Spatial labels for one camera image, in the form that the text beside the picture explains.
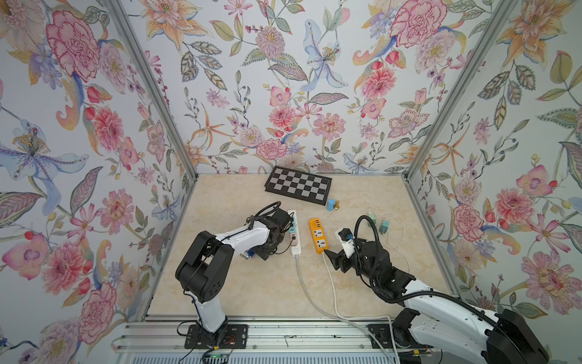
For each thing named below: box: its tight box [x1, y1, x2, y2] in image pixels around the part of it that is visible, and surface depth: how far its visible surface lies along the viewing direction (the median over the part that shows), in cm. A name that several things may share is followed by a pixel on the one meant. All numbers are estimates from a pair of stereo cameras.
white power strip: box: [288, 210, 302, 257], surface depth 94 cm
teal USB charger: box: [378, 219, 390, 235], surface depth 100 cm
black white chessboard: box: [263, 165, 333, 207], surface depth 116 cm
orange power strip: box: [309, 217, 329, 255], surface depth 98 cm
